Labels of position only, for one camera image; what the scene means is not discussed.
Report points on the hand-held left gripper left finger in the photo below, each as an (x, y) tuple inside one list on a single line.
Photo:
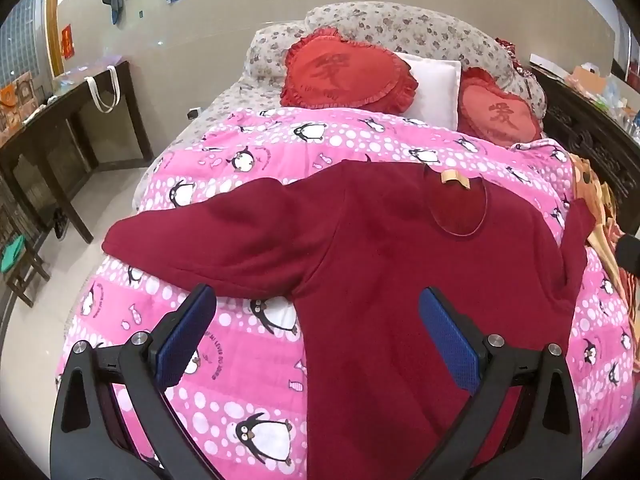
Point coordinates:
[(185, 332)]

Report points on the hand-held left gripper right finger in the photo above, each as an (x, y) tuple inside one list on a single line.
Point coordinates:
[(450, 335)]

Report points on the dark red sweater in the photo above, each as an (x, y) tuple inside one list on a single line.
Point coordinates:
[(375, 260)]

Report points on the orange patterned cloth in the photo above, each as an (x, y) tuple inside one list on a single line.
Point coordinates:
[(595, 195)]

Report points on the pink penguin print blanket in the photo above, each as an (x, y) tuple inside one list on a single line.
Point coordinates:
[(240, 385)]

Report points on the dark carved wooden headboard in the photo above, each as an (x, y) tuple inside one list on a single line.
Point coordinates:
[(575, 120)]

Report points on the dark shoes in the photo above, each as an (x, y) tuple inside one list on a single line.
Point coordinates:
[(60, 225)]

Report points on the clutter of boxes and bottles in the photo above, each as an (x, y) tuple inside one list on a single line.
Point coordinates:
[(605, 90)]

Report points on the dark wooden stool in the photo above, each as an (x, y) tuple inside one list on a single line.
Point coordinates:
[(27, 270)]

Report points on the green cloth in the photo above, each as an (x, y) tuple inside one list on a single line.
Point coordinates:
[(12, 256)]

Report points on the red heart ruffled pillow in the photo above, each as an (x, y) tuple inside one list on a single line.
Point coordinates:
[(345, 72), (500, 115)]

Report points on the white pillow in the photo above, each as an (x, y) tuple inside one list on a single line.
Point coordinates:
[(435, 90)]

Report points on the dark wooden desk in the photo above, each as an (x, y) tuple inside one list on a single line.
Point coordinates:
[(50, 112)]

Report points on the white tote bag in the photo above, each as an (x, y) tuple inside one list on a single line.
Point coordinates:
[(89, 87)]

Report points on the clear plastic bag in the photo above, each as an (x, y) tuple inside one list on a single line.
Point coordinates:
[(75, 72)]

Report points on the orange printed boxes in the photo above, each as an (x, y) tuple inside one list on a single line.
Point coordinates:
[(17, 100)]

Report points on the floral pillow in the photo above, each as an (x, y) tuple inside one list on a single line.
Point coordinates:
[(270, 55)]

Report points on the glass block window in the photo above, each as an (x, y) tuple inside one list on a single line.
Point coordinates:
[(20, 40)]

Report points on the red wall sign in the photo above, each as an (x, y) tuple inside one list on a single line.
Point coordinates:
[(67, 42)]

